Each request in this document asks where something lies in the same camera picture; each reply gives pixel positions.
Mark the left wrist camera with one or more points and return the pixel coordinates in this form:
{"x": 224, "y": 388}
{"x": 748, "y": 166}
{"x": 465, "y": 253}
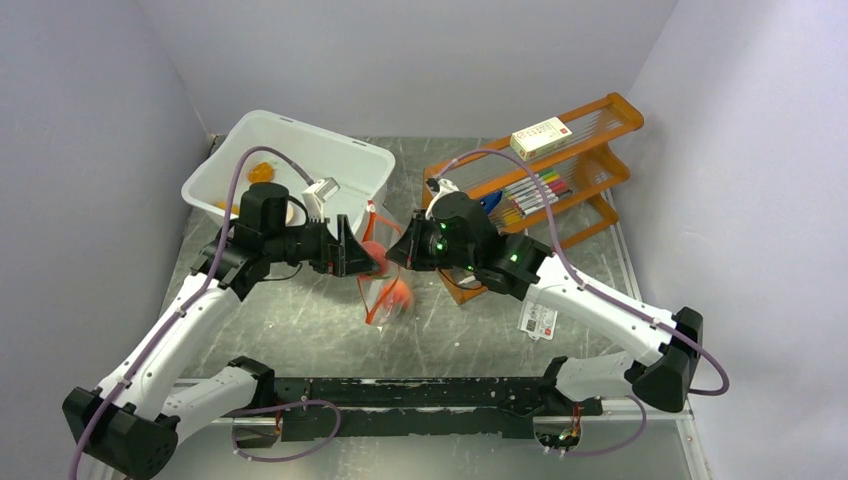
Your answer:
{"x": 315, "y": 196}

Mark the orange wooden shelf rack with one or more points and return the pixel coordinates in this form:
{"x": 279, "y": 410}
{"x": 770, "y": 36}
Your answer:
{"x": 574, "y": 176}

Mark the red peach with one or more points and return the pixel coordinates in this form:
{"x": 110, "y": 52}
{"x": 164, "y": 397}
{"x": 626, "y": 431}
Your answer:
{"x": 377, "y": 252}

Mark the coloured marker pens set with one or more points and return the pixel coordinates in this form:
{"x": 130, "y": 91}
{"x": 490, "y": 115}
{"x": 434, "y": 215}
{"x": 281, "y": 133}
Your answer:
{"x": 527, "y": 199}

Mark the blue stapler tool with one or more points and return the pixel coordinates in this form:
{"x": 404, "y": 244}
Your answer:
{"x": 490, "y": 201}

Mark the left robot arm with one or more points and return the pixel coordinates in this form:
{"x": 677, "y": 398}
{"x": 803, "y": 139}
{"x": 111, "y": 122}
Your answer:
{"x": 132, "y": 422}

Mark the white paper card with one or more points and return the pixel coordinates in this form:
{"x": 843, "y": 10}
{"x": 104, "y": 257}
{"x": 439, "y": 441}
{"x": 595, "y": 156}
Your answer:
{"x": 537, "y": 321}

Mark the white plastic bin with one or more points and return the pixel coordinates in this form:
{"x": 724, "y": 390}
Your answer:
{"x": 360, "y": 169}

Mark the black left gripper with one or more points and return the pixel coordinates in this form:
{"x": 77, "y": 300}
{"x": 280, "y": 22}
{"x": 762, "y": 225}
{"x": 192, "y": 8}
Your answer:
{"x": 343, "y": 255}

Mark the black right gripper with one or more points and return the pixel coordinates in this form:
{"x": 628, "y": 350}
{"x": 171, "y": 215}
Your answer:
{"x": 408, "y": 251}

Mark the clear zip top bag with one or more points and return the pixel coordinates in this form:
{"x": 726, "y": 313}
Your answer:
{"x": 386, "y": 294}

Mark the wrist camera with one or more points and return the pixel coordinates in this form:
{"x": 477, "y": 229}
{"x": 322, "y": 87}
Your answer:
{"x": 438, "y": 187}
{"x": 315, "y": 196}

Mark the dark orange fruit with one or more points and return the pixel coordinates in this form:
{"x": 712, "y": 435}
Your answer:
{"x": 263, "y": 172}

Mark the orange peach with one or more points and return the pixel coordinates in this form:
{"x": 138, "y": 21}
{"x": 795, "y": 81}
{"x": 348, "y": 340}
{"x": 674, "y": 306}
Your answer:
{"x": 400, "y": 297}

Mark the yellow orange fruit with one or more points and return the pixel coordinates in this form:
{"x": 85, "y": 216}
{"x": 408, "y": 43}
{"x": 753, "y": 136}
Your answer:
{"x": 234, "y": 208}

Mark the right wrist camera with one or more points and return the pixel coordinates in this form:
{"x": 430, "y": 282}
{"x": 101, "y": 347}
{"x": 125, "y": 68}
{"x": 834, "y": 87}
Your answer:
{"x": 438, "y": 187}

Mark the white red carton box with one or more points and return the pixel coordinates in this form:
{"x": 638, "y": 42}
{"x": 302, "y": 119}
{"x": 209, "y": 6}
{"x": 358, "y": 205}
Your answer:
{"x": 540, "y": 139}

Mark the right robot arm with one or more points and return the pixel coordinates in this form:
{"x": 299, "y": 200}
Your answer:
{"x": 659, "y": 349}

